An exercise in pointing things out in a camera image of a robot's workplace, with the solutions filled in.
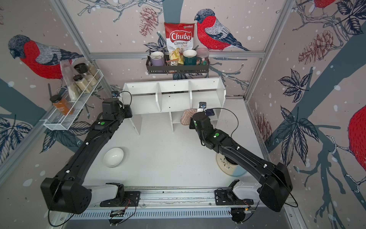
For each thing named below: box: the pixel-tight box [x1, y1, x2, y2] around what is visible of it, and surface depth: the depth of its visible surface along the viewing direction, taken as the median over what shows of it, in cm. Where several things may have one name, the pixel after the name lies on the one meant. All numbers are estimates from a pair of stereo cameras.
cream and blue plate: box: [216, 153, 247, 177], surface depth 85 cm
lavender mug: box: [150, 51, 165, 67], surface depth 84 cm
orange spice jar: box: [49, 94, 74, 116], surface depth 68 cm
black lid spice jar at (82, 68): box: [73, 62, 98, 86], surface depth 81 cm
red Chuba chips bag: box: [163, 22, 195, 54], surface depth 81 cm
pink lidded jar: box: [196, 47, 210, 66], surface depth 87 cm
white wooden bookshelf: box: [122, 77, 226, 136], surface depth 85 cm
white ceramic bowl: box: [102, 147, 124, 168], surface depth 87 cm
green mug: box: [183, 49, 202, 66], surface depth 84 cm
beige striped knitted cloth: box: [180, 108, 198, 126], surface depth 81 cm
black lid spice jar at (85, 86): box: [72, 74, 92, 94], surface depth 79 cm
